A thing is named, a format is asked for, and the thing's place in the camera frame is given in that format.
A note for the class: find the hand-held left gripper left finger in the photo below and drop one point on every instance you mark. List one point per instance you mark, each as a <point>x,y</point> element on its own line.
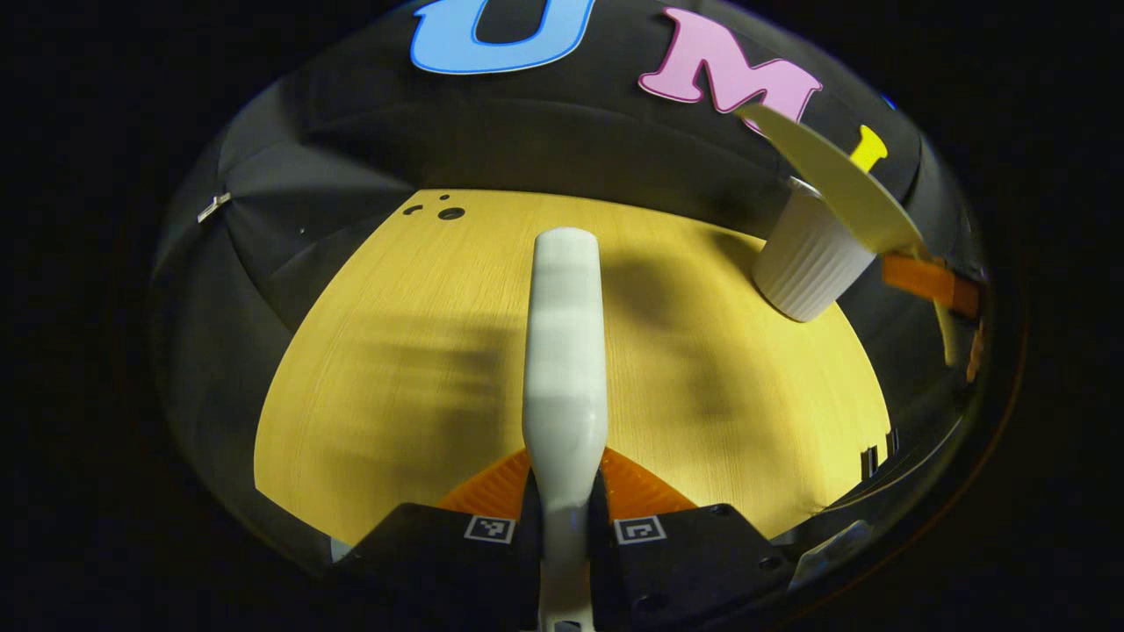
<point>439,553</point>

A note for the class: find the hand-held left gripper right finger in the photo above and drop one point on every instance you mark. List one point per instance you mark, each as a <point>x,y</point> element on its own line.
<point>685,562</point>

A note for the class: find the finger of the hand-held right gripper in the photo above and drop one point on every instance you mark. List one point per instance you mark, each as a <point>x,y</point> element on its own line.
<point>926,279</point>
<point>975,351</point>

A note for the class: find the white ribbed garbage bin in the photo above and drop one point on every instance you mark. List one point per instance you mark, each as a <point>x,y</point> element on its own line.
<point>808,263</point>

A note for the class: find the white dustpan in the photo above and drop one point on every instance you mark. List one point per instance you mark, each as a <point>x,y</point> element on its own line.
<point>843,184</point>

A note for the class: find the small white broom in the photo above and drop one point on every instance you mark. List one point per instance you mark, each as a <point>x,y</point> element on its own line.
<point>566,369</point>

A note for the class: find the wooden desktop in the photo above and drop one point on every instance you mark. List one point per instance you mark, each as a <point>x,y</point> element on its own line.
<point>395,298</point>

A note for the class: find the black backdrop cloth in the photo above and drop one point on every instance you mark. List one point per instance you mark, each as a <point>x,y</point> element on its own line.
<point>562,132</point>

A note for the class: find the silver cloth clip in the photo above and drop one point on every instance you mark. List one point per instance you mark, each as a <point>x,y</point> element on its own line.
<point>213,207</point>

